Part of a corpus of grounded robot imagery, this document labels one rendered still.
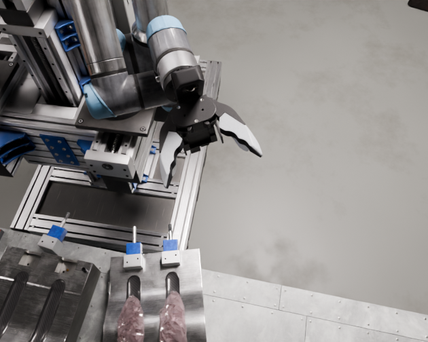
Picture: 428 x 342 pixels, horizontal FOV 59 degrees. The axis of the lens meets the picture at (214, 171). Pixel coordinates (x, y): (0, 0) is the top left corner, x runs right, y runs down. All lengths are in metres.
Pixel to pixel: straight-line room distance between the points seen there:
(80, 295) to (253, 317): 0.48
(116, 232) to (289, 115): 1.33
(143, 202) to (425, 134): 1.79
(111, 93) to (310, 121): 1.89
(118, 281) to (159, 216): 0.81
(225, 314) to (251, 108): 1.65
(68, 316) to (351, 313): 0.78
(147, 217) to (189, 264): 0.82
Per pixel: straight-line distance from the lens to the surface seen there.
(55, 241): 1.25
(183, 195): 1.92
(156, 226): 1.89
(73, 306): 1.14
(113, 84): 0.79
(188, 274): 1.13
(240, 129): 0.59
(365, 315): 1.23
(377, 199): 2.35
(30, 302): 1.18
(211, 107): 0.61
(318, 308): 1.20
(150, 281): 1.13
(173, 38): 0.72
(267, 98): 2.61
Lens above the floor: 1.94
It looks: 59 degrees down
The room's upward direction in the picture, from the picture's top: straight up
